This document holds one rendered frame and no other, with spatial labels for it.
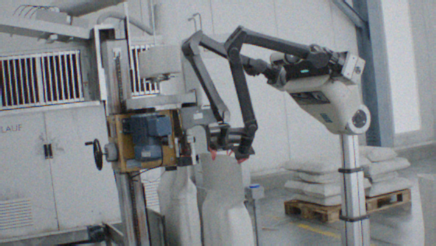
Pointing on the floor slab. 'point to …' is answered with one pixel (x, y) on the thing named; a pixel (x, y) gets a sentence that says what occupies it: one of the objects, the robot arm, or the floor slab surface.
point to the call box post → (257, 222)
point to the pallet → (331, 214)
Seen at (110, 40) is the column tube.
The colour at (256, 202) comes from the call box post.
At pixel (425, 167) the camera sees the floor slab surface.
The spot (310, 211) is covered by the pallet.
